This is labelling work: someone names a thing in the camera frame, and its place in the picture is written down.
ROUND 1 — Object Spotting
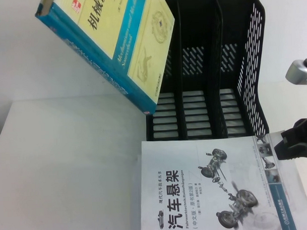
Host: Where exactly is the black plastic book stand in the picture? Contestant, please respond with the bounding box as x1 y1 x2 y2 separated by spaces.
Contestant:
141 0 271 143

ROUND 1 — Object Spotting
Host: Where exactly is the white car suspension book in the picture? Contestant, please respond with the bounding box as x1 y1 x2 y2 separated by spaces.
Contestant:
130 129 307 230

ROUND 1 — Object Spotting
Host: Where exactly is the silver right arm wrist camera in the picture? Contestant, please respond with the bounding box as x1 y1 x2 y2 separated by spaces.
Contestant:
284 59 307 86

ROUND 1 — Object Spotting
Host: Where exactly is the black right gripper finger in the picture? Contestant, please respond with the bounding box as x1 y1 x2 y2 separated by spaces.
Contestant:
273 137 301 163
280 117 307 144

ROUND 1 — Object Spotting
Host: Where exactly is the yellow teal mechanical design book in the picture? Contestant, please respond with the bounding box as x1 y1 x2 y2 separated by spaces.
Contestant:
33 0 180 121

